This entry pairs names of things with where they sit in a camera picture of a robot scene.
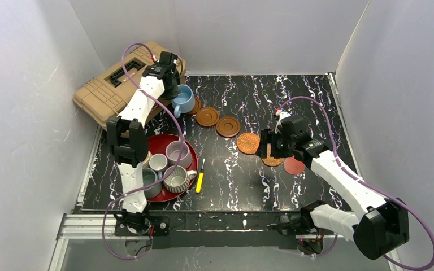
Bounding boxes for woven rattan coaster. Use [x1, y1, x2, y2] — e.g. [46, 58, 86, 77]
[262, 144, 284, 167]
[237, 133, 260, 155]

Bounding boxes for red apple coaster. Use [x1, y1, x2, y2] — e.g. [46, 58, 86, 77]
[283, 157, 306, 175]

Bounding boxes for light blue mug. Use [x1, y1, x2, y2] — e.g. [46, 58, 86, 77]
[172, 84, 195, 118]

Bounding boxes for brown wooden coaster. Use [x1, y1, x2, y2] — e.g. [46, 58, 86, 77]
[187, 97, 202, 115]
[216, 116, 241, 138]
[196, 107, 220, 127]

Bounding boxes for dark grey mug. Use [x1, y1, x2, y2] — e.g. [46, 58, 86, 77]
[142, 168, 162, 199]

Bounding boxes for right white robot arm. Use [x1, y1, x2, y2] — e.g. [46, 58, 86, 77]
[257, 110, 410, 260]

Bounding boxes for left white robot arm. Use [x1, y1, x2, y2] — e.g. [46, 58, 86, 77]
[106, 51, 179, 231]

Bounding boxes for tan plastic toolbox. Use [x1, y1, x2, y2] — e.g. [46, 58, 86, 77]
[72, 41, 167, 130]

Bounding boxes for red round tray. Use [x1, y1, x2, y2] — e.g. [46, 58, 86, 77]
[148, 134, 198, 203]

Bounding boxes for lilac mug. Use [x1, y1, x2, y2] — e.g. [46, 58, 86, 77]
[165, 141, 192, 169]

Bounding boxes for small white grey mug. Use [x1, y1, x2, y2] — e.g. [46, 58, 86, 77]
[149, 154, 168, 180]

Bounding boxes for cream yellow mug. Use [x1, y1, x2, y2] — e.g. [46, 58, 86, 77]
[142, 151, 153, 168]

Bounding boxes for ribbed beige mug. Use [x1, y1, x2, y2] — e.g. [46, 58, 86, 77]
[163, 165, 197, 194]

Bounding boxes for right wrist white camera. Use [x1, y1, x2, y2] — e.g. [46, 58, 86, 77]
[274, 109, 291, 133]

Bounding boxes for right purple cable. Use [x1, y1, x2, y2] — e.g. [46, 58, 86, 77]
[276, 96, 434, 271]

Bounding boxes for purple cable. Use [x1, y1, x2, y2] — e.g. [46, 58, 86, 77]
[102, 42, 186, 261]
[276, 96, 434, 271]

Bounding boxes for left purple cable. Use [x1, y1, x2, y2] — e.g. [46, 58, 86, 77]
[102, 42, 186, 261]

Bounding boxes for yellow handled screwdriver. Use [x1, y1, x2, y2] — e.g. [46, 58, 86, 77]
[196, 158, 206, 194]

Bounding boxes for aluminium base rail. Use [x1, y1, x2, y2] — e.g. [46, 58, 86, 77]
[48, 211, 405, 271]

